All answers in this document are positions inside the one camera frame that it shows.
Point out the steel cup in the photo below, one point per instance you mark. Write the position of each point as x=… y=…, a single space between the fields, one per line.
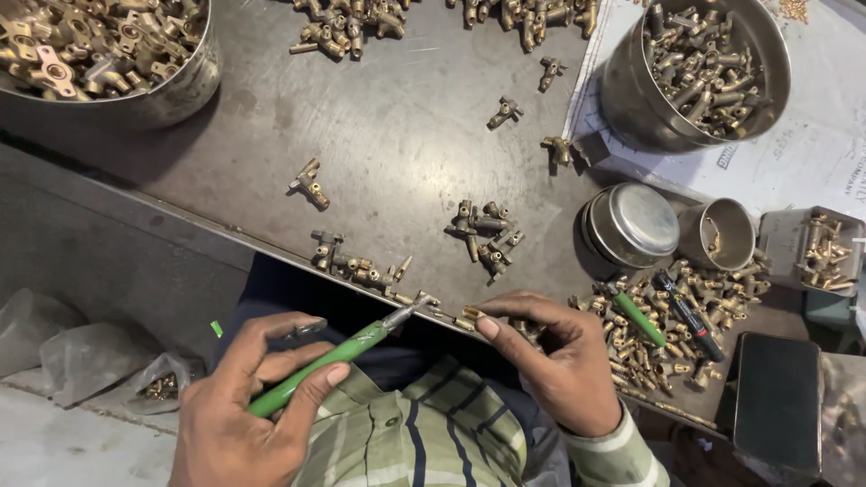
x=734 y=230

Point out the black pen with red band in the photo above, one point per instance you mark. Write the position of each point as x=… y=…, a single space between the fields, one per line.
x=687 y=316

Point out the brass valve body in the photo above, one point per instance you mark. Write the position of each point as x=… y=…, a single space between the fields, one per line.
x=504 y=113
x=373 y=276
x=550 y=71
x=352 y=262
x=311 y=182
x=327 y=245
x=559 y=149

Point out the small brass pin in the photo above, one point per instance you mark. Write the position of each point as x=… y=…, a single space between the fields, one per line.
x=402 y=297
x=403 y=268

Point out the heap of dull brass valves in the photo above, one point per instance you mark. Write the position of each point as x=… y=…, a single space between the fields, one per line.
x=710 y=74

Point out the cluster of brass valve bodies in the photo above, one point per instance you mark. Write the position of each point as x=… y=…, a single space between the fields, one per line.
x=486 y=237

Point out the striped green shirt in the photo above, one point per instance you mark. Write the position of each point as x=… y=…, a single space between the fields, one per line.
x=433 y=433

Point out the person's left hand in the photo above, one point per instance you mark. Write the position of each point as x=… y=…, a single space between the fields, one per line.
x=223 y=419

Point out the pile of brass valve bodies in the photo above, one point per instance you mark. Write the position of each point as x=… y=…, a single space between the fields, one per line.
x=345 y=27
x=528 y=17

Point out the person's right hand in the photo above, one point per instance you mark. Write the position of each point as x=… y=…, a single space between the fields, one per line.
x=568 y=372

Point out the clear plastic bag with brass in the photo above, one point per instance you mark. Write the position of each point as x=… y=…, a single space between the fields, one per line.
x=101 y=365

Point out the pile of tiny brass beads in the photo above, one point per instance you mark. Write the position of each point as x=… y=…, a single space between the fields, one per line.
x=793 y=9

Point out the heap of small brass parts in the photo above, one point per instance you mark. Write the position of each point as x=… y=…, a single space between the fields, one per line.
x=731 y=297

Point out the small green plastic piece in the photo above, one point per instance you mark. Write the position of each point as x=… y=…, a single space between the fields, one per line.
x=216 y=329

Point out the grey plastic box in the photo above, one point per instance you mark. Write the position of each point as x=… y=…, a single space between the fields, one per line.
x=778 y=247

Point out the white printed sheet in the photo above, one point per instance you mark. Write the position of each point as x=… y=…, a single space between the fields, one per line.
x=812 y=155

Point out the large steel bowl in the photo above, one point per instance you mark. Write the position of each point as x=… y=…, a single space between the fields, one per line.
x=182 y=95

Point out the steel pot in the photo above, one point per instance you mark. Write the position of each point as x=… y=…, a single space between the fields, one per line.
x=626 y=101

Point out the round steel tin with lid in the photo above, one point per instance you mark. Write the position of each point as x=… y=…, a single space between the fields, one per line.
x=632 y=223

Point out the black rectangular case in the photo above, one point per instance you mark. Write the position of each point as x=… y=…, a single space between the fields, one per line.
x=778 y=402

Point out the brass parts in grey box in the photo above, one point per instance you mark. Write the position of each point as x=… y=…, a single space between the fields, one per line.
x=825 y=254

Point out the small brass sleeve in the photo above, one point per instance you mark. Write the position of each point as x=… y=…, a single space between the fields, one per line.
x=464 y=324
x=471 y=312

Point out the heap of flanged brass fittings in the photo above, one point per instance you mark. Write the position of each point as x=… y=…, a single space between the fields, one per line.
x=95 y=47

